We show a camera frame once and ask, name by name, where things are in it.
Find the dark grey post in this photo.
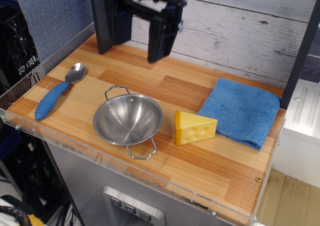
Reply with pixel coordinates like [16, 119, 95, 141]
[90, 0, 114, 55]
[280, 0, 320, 110]

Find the yellow toy cheese wedge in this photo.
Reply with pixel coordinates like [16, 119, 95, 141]
[174, 111, 218, 146]

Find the black equipment rack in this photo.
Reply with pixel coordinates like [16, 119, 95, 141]
[0, 6, 40, 93]

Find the white metal block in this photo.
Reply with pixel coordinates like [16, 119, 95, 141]
[272, 79, 320, 187]

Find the folded blue cloth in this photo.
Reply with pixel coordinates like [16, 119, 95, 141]
[197, 78, 281, 150]

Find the silver control panel with buttons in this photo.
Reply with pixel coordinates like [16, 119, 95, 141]
[103, 185, 166, 225]

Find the clear acrylic table guard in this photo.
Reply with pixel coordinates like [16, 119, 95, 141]
[0, 36, 285, 225]

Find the grey metal cabinet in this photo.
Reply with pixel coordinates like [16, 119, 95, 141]
[47, 143, 228, 225]

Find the dark grey left post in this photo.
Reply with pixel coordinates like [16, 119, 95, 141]
[90, 0, 114, 55]

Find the blue handled metal spoon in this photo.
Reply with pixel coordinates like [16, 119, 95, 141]
[34, 63, 86, 121]

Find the small steel two-handled pan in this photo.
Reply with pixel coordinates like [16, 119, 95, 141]
[93, 85, 163, 160]

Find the yellow and black object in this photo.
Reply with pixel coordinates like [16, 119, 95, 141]
[0, 205, 46, 226]

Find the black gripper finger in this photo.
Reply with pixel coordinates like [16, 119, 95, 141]
[104, 0, 133, 45]
[147, 6, 183, 63]

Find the dark grey right post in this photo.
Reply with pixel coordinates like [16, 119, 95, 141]
[280, 0, 320, 110]

